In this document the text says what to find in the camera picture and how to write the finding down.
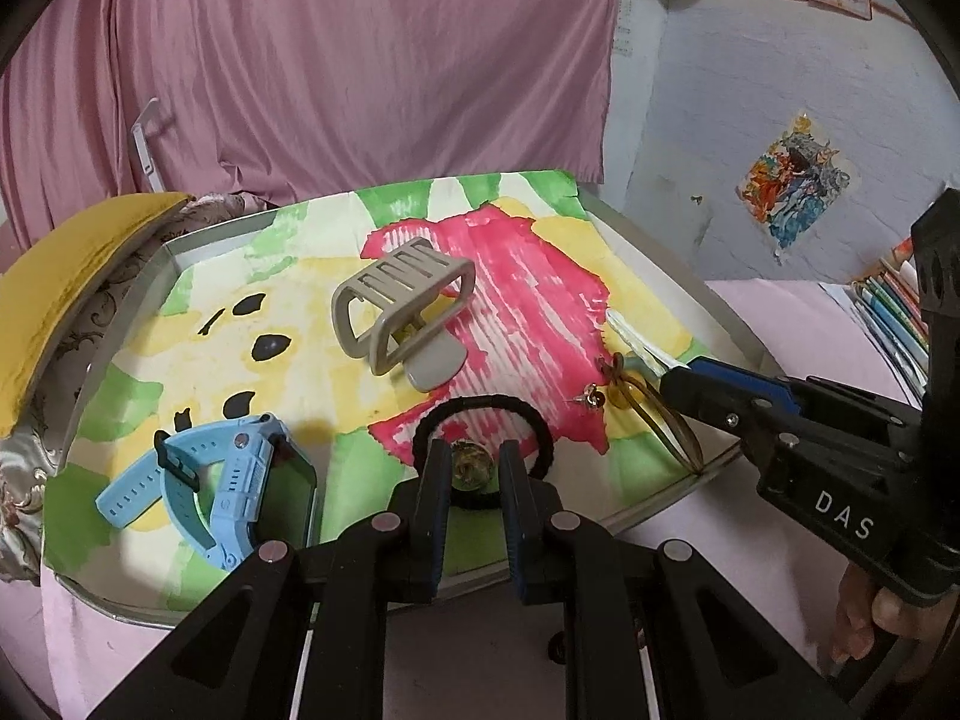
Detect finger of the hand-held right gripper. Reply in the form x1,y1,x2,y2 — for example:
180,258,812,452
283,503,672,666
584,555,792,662
686,358,797,415
660,367,760,452

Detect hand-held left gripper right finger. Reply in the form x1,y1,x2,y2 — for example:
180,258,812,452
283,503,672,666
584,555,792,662
499,441,856,720

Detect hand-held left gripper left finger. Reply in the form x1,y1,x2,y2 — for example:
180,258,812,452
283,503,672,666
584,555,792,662
86,439,455,720

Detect thin brown bangle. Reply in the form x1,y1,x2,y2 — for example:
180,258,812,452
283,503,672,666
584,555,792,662
598,355,706,477

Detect yellow green beaded hair tie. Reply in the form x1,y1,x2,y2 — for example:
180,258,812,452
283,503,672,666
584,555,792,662
606,356,665,412

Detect grey metal tray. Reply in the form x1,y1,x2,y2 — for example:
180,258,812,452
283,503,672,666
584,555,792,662
41,169,785,627

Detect black hair tie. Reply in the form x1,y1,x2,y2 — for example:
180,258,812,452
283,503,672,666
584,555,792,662
411,394,556,511

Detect beige hair claw clip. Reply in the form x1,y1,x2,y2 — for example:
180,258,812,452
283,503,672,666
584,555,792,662
331,237,476,391

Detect blue wrist watch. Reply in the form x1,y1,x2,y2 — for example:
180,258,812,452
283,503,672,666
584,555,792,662
95,412,320,571

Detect person's right hand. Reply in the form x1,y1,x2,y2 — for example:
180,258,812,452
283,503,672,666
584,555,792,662
831,561,927,665

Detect pink table cloth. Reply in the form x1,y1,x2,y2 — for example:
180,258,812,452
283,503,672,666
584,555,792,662
41,277,931,720

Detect stack of books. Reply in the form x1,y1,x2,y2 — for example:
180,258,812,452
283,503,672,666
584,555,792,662
851,236,931,406

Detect watercolour painted paper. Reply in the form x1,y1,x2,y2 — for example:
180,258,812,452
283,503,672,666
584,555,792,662
45,171,736,608

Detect floral patterned pillow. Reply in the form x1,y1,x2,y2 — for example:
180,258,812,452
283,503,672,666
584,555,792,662
0,191,278,586

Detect yellow pillow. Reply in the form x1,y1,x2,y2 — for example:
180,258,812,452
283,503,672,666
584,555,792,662
0,193,188,440

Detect pink curtain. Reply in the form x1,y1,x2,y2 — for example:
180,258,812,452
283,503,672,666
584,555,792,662
0,0,625,256

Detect colourful wall sticker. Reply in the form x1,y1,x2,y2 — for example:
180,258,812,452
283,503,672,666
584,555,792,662
735,112,852,248

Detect white wall bracket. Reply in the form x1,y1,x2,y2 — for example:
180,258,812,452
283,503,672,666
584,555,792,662
129,97,166,194

